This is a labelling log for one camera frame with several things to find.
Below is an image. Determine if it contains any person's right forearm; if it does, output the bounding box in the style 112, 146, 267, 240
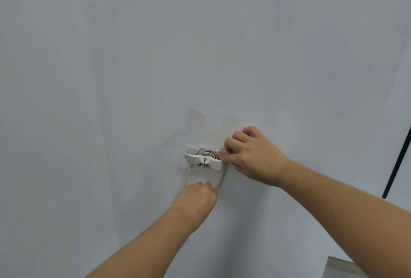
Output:
277, 158, 411, 278

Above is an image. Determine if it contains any person's left forearm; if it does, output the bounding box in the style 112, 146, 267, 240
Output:
85, 206, 207, 278

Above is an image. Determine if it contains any person's left hand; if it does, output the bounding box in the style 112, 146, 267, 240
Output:
170, 181, 219, 234

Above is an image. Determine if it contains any white grey cable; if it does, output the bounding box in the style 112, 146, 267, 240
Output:
183, 148, 228, 192

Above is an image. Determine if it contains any person's right hand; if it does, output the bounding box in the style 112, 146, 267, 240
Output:
218, 126, 291, 188

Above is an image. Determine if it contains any white wall cable winder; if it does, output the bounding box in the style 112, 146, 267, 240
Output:
184, 147, 226, 172

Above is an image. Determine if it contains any black pole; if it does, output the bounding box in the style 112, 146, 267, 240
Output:
382, 125, 411, 199

